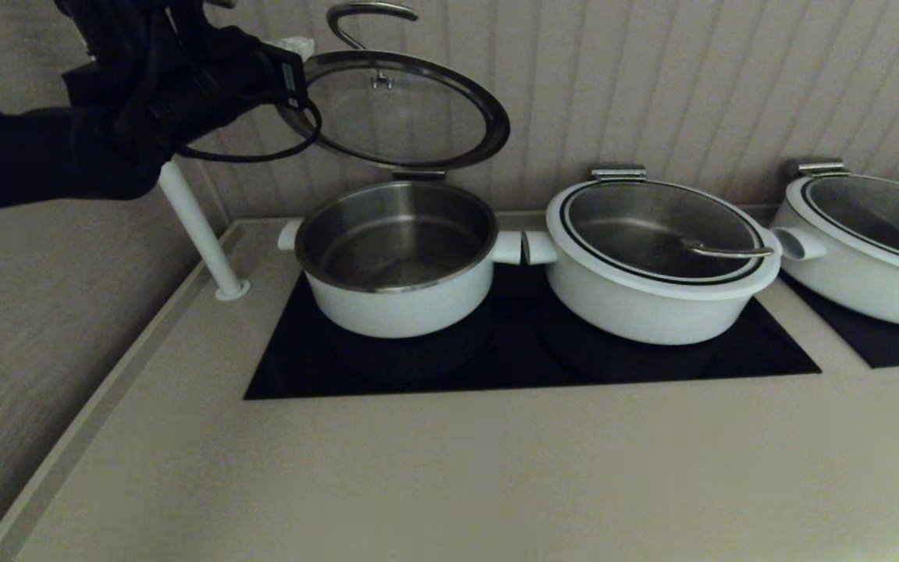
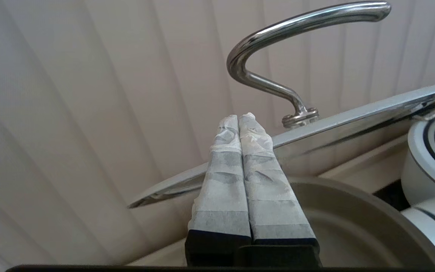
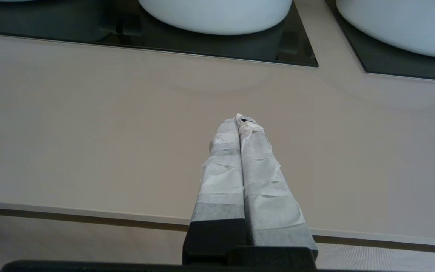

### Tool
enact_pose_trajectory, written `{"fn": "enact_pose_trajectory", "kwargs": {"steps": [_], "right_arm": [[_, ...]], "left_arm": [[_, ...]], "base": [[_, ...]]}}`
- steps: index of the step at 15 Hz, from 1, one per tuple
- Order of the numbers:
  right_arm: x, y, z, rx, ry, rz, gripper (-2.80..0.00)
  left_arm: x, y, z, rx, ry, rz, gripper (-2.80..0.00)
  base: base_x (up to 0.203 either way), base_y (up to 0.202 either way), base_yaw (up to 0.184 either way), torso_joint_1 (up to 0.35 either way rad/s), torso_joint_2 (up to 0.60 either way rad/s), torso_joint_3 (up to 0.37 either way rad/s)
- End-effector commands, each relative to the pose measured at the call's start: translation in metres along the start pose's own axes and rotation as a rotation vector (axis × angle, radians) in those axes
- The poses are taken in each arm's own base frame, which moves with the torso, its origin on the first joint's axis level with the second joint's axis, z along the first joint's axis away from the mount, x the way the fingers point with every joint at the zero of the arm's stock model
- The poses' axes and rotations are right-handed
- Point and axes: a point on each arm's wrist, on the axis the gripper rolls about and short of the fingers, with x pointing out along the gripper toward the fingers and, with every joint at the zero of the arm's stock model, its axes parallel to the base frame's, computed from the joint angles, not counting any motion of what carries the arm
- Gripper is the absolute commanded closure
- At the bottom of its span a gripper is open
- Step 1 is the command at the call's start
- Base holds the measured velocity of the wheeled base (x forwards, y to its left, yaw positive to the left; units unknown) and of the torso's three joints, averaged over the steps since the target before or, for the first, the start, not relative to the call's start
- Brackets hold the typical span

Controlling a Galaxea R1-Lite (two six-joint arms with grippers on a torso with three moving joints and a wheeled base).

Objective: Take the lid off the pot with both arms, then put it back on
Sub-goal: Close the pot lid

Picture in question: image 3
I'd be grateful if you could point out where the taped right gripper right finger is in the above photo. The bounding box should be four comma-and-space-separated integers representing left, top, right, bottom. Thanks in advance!
236, 113, 319, 261

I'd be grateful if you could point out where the large black glass hob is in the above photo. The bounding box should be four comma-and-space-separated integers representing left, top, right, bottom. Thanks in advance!
0, 0, 319, 68

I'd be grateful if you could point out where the small black glass hob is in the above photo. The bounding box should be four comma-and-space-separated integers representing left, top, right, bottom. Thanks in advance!
325, 0, 435, 83

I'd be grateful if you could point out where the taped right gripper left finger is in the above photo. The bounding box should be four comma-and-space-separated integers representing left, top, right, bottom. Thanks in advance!
182, 118, 248, 265

